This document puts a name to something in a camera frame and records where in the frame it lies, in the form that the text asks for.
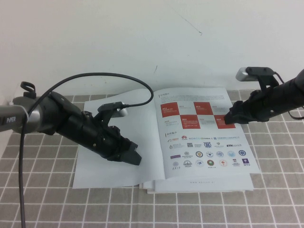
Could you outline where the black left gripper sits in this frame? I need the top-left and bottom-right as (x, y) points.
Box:
(79, 111), (143, 167)

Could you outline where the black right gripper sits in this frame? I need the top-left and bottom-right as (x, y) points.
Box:
(224, 89), (279, 125)

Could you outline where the white printed brochure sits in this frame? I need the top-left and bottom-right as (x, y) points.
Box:
(72, 86), (260, 190)

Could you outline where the plain white booklet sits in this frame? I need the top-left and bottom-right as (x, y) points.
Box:
(139, 180), (254, 194)

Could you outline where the white booklet with web address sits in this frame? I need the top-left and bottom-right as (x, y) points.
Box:
(153, 172), (254, 192)

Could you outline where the grey checked tablecloth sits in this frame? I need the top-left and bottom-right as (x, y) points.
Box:
(0, 89), (304, 228)

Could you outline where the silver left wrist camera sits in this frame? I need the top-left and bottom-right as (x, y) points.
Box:
(111, 107), (130, 118)

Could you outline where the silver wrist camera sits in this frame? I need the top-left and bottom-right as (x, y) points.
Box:
(111, 107), (130, 118)
(236, 67), (259, 82)

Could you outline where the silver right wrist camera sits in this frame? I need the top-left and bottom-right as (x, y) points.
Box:
(236, 67), (259, 82)

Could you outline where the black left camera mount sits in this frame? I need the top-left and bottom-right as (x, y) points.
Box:
(96, 101), (126, 127)

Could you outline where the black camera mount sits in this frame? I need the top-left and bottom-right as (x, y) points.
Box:
(246, 66), (280, 93)
(96, 101), (126, 127)

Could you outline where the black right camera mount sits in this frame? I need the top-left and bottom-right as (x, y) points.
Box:
(246, 66), (280, 93)

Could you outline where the black left camera cable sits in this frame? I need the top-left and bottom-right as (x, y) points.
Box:
(18, 72), (154, 228)

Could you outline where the black cable loop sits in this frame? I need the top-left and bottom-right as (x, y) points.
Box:
(20, 81), (37, 98)

